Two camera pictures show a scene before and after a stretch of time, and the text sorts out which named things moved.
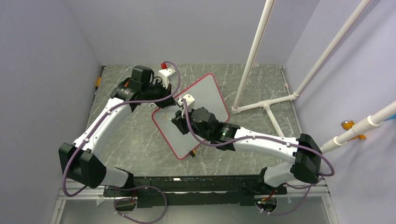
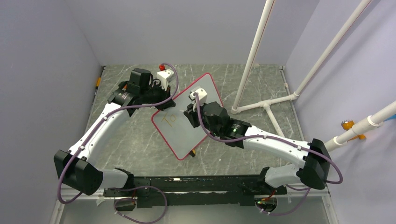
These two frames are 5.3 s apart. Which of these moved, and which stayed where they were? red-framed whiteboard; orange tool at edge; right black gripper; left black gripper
Moved: right black gripper
Stayed: orange tool at edge; left black gripper; red-framed whiteboard
